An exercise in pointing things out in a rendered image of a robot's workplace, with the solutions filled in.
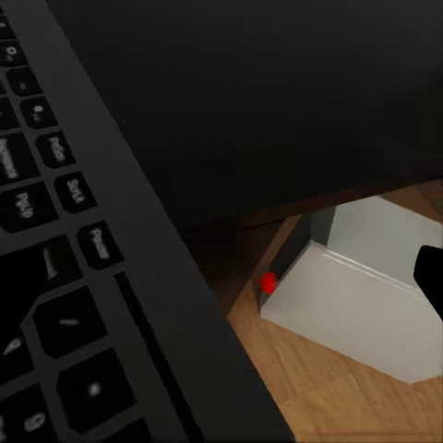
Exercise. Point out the keyboard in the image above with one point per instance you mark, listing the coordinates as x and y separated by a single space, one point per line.
125 343

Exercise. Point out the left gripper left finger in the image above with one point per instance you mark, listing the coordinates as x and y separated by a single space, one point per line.
23 273

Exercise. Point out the desktop computer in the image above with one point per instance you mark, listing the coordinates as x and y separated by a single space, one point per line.
344 278

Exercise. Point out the desk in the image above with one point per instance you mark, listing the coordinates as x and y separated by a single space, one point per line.
244 112

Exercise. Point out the cabinet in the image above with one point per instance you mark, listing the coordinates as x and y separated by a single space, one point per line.
227 261

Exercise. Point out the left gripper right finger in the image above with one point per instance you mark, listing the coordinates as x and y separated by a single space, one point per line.
428 272

